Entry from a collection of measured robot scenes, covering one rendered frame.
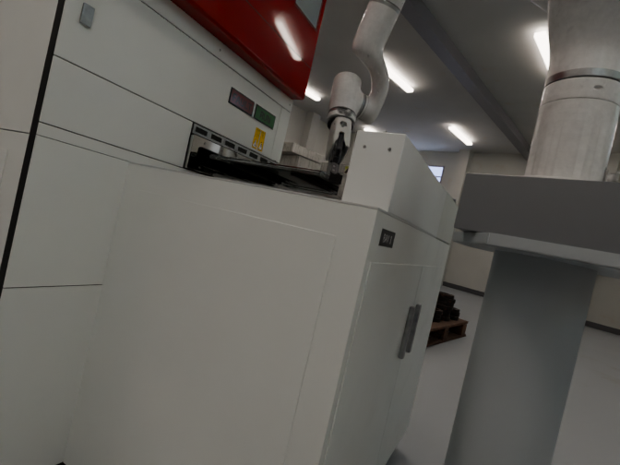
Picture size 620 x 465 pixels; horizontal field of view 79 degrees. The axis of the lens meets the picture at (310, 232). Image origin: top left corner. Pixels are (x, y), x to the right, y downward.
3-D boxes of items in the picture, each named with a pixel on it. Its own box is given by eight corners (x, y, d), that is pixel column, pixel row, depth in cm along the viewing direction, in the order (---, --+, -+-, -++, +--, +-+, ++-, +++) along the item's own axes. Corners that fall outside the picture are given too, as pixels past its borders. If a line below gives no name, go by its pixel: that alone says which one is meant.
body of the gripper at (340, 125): (358, 114, 104) (352, 149, 101) (348, 135, 114) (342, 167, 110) (332, 108, 103) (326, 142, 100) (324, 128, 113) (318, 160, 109)
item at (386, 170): (339, 203, 70) (356, 129, 69) (406, 231, 119) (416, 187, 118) (387, 212, 65) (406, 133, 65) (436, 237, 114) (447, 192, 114)
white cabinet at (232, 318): (53, 495, 90) (127, 162, 89) (271, 386, 175) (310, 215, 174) (271, 707, 60) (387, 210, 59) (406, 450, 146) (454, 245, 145)
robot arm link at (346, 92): (349, 129, 115) (322, 117, 111) (354, 94, 119) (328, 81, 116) (363, 115, 107) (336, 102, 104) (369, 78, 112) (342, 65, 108)
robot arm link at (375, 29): (410, 27, 112) (365, 125, 120) (365, 0, 106) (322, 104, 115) (425, 24, 104) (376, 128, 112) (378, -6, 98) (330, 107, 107)
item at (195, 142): (183, 167, 104) (190, 133, 104) (269, 195, 143) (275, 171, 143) (187, 168, 103) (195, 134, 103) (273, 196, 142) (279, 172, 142)
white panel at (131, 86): (29, 133, 72) (74, -72, 72) (265, 201, 145) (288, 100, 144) (38, 134, 71) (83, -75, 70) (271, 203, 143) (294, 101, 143)
